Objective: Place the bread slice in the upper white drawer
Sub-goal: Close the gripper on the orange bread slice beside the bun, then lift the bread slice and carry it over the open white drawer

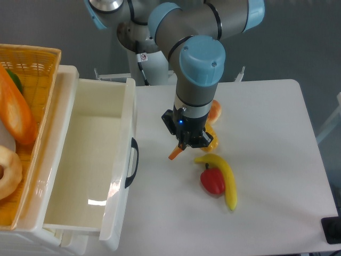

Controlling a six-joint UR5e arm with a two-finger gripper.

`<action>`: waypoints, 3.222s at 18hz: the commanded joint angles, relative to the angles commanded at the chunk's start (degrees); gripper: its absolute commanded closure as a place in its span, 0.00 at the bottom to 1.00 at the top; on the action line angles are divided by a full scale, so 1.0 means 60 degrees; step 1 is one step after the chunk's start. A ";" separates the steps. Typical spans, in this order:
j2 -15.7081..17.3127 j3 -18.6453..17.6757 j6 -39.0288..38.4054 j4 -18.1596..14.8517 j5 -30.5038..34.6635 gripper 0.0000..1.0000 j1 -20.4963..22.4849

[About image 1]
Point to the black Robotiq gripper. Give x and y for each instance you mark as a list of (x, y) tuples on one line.
[(190, 132)]

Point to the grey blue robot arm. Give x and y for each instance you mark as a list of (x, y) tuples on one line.
[(162, 35)]

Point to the knotted bread roll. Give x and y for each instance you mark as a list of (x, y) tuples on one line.
[(214, 113)]

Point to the white upper drawer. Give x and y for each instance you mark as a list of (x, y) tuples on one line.
[(89, 197)]

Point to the white drawer cabinet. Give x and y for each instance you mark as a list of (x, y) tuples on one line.
[(30, 236)]

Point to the yellow bell pepper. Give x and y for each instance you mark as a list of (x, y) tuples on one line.
[(215, 141)]

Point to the red bell pepper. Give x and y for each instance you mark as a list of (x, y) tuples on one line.
[(212, 180)]

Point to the yellow banana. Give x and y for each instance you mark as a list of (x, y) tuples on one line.
[(231, 198)]

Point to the orange woven basket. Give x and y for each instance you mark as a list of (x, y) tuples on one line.
[(37, 68)]

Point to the orange baguette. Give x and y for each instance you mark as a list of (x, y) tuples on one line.
[(15, 112)]

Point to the black device at table edge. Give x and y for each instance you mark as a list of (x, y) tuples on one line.
[(331, 229)]

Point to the beige bagel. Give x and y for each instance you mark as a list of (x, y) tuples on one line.
[(12, 171)]

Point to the white object in basket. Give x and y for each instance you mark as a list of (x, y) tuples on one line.
[(7, 140)]

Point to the green vegetable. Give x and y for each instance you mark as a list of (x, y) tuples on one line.
[(16, 80)]

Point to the black drawer handle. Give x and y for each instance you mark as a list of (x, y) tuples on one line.
[(133, 163)]

